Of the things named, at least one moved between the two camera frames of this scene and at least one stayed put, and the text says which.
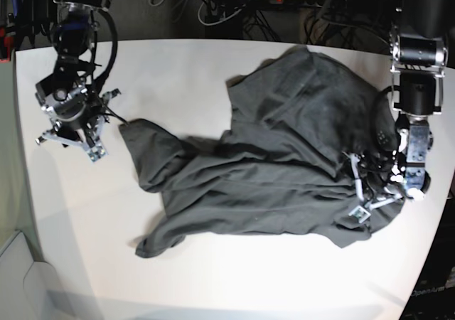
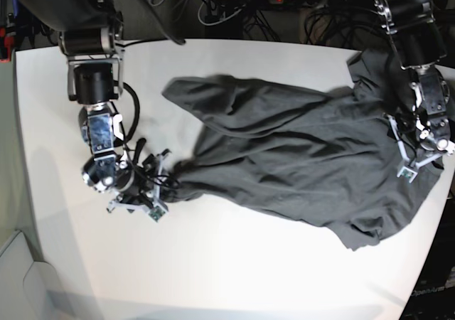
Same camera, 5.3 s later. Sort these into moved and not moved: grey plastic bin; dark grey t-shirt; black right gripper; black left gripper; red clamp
Moved: black right gripper; black left gripper; dark grey t-shirt
Not moved: grey plastic bin; red clamp
